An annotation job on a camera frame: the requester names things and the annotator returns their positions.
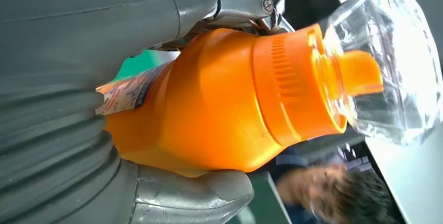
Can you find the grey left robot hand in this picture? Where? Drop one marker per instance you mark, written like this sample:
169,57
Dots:
104,18

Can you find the orange detergent bottle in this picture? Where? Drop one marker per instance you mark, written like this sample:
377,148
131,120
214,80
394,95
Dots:
214,105

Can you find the person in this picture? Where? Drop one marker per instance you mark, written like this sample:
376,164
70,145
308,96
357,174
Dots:
328,191

